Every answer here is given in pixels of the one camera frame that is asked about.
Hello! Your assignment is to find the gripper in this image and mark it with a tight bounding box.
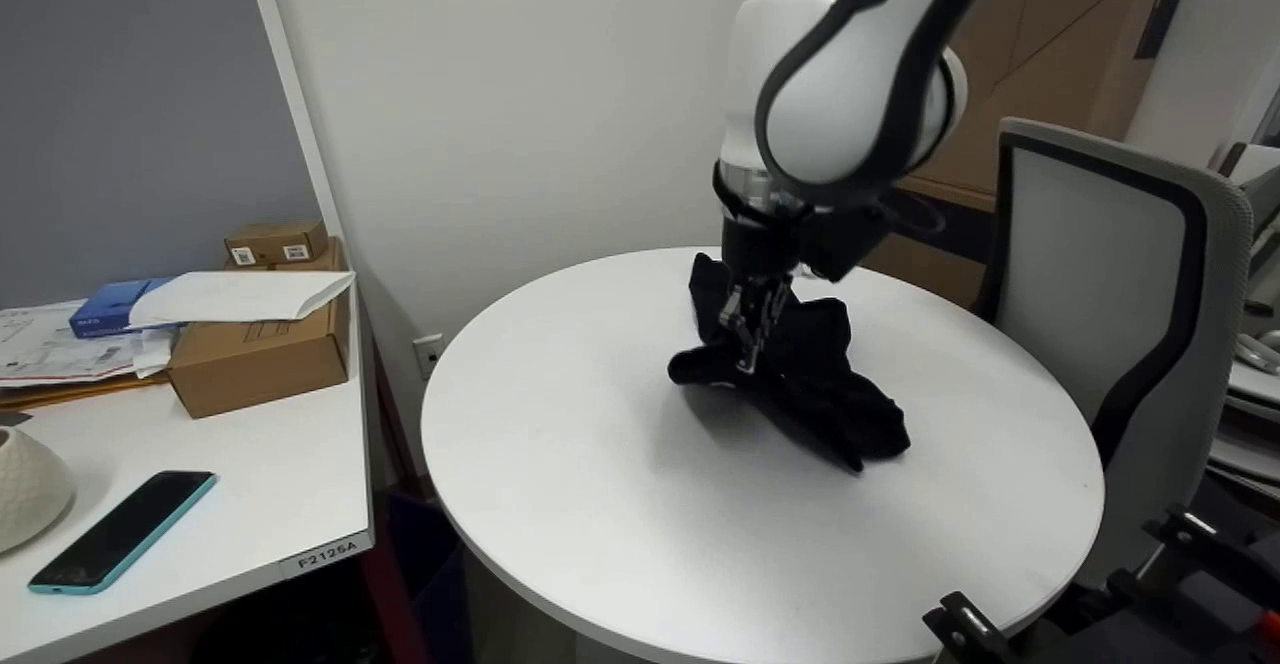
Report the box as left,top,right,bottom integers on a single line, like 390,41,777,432
717,210,804,377

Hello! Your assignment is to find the black clamp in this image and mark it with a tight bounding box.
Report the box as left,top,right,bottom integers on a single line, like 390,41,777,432
921,591,1023,664

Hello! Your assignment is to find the grey office chair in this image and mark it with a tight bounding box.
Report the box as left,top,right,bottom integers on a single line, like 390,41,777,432
972,116,1255,587

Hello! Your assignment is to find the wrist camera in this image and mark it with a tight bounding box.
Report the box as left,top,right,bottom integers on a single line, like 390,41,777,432
798,196,894,284

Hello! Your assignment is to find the wall socket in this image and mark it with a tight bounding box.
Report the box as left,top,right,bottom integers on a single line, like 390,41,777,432
412,333,447,382

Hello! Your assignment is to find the flat brown cardboard box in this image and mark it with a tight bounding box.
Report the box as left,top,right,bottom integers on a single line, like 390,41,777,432
862,0,1191,311

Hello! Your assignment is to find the blue box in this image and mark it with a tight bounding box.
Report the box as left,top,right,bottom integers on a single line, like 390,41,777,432
68,278,177,340

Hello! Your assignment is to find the white desk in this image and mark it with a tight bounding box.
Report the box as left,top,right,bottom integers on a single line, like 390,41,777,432
0,289,376,664

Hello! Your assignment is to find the small cardboard box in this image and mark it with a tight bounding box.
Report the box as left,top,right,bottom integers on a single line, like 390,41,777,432
223,220,331,268

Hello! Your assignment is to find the teal smartphone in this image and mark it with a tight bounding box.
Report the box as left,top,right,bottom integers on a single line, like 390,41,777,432
27,470,219,597

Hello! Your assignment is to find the stand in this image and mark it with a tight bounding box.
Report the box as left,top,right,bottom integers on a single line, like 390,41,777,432
1100,506,1280,664

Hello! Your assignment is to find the stack of printed papers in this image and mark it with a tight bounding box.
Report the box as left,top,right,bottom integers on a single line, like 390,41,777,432
0,299,177,389

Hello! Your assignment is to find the large cardboard box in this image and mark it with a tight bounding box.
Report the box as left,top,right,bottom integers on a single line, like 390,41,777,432
167,238,352,420

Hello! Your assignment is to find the white envelope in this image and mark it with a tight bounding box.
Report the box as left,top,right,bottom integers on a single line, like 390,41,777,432
127,269,357,331

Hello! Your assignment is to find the black t-shirt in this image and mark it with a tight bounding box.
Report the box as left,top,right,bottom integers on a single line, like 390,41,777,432
667,251,912,474

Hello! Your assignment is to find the grey pinboard with white frame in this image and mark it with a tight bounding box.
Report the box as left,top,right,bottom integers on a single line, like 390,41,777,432
0,0,347,311

